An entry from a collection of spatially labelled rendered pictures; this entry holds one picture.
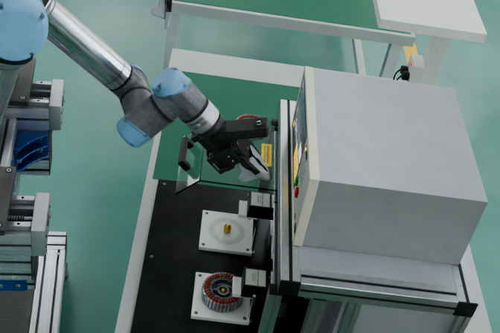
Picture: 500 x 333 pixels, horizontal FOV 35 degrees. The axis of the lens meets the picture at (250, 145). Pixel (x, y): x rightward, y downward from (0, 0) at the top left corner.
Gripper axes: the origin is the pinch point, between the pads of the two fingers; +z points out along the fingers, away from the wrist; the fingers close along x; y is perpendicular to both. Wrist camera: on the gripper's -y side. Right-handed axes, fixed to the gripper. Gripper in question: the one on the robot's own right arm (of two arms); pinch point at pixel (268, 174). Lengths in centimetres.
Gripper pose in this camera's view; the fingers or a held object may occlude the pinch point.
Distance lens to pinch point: 184.3
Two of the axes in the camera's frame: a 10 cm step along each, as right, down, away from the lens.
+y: -8.0, 4.5, 3.9
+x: -0.3, 6.3, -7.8
